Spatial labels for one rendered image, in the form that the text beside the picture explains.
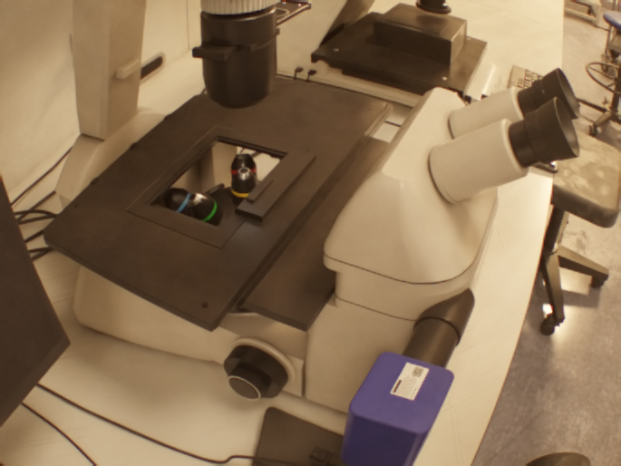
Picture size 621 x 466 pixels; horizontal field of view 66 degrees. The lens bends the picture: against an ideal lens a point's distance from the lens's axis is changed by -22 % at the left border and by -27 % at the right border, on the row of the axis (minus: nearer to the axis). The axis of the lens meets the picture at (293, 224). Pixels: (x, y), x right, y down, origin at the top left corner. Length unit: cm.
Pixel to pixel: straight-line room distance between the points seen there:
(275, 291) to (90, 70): 31
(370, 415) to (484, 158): 19
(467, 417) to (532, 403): 98
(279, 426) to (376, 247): 24
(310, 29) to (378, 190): 75
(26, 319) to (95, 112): 29
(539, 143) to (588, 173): 126
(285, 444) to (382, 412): 22
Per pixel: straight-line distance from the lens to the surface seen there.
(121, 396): 67
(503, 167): 42
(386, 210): 43
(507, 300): 78
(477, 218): 50
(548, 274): 182
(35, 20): 102
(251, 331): 62
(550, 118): 40
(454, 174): 44
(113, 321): 70
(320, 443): 60
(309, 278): 51
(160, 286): 48
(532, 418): 160
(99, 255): 53
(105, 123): 66
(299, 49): 117
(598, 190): 161
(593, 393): 173
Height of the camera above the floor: 130
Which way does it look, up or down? 40 degrees down
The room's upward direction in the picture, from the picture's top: 1 degrees counter-clockwise
